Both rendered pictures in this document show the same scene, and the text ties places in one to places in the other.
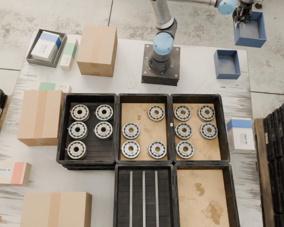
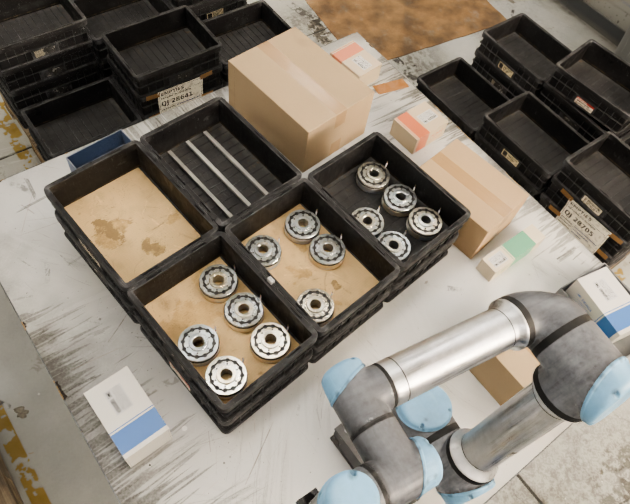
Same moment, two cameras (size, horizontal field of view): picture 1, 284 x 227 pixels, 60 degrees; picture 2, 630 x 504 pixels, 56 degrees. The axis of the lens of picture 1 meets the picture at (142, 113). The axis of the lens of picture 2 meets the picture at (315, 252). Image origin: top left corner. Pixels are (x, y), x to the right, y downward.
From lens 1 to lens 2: 122 cm
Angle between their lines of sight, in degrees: 50
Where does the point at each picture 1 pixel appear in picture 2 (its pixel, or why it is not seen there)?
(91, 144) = (362, 199)
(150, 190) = (227, 199)
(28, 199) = (363, 88)
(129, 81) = not seen: hidden behind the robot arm
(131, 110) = (358, 287)
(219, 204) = (106, 247)
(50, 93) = (493, 215)
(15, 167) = (422, 128)
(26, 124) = (468, 160)
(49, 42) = (612, 308)
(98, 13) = not seen: outside the picture
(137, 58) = not seen: hidden behind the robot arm
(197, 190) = (155, 243)
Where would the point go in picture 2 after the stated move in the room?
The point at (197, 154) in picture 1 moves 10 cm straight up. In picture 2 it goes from (191, 296) to (188, 278)
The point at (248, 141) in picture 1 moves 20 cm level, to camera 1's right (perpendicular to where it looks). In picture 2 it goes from (104, 401) to (24, 449)
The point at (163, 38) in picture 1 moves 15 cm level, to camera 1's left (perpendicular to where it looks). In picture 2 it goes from (430, 407) to (478, 370)
